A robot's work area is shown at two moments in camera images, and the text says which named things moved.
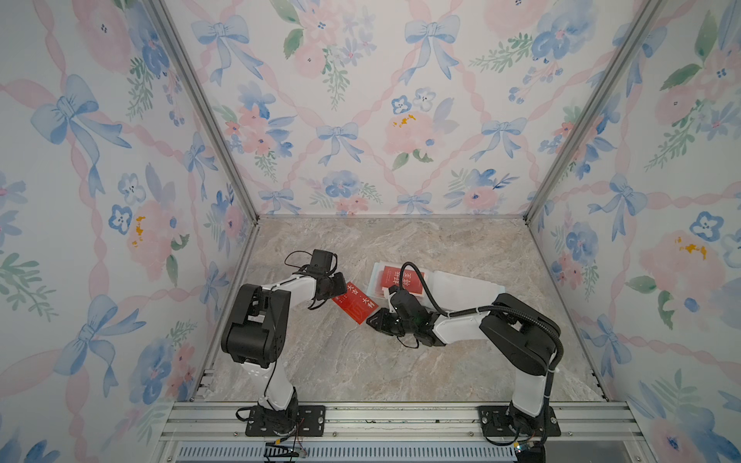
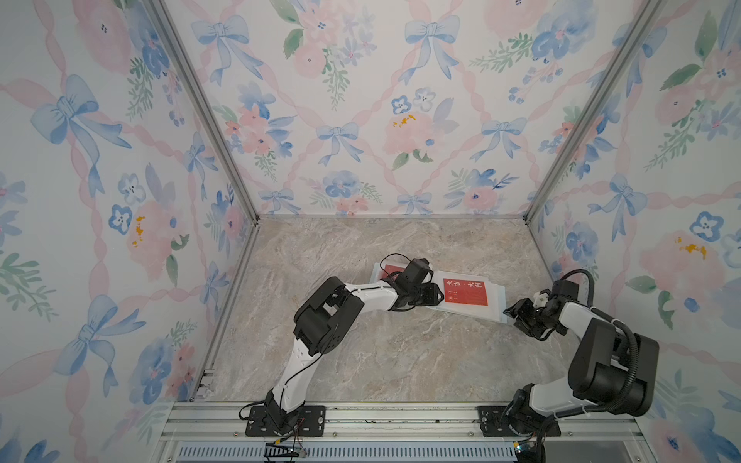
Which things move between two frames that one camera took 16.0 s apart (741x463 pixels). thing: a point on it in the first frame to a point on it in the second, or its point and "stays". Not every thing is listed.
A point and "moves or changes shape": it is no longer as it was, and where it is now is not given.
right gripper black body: [407, 327] to [539, 325]
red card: [356, 303] moves or changes shape
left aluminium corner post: [205, 105] stays
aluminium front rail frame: [214, 432] stays
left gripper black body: [336, 285] to [425, 296]
